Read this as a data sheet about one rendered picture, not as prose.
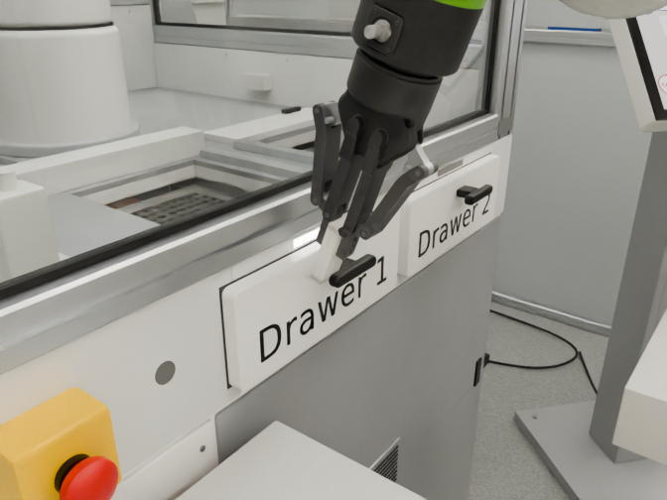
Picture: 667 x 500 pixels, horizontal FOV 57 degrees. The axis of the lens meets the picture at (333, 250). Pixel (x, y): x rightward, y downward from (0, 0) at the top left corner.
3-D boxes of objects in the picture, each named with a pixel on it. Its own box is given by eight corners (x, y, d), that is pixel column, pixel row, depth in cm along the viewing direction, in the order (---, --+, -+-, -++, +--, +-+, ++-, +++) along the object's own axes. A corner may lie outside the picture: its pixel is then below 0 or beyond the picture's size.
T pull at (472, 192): (492, 192, 91) (493, 184, 90) (470, 206, 85) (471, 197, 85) (470, 188, 93) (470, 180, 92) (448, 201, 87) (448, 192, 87)
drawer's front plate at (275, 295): (397, 286, 81) (400, 206, 76) (241, 394, 59) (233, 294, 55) (385, 282, 82) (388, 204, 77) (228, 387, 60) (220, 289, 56)
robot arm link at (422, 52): (507, 6, 49) (415, -36, 52) (439, 12, 40) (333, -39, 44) (476, 76, 52) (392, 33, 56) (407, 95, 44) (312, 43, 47)
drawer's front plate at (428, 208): (493, 217, 104) (500, 155, 99) (406, 279, 83) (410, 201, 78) (483, 215, 105) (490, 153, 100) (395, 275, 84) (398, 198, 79)
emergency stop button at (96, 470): (128, 496, 43) (119, 452, 41) (75, 535, 40) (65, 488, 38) (102, 477, 44) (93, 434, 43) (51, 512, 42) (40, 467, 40)
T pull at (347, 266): (377, 265, 68) (377, 254, 67) (336, 290, 62) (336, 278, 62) (350, 257, 70) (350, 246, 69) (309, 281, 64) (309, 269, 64)
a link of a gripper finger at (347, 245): (358, 209, 59) (382, 226, 58) (343, 250, 62) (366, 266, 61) (349, 213, 58) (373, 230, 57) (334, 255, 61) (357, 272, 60)
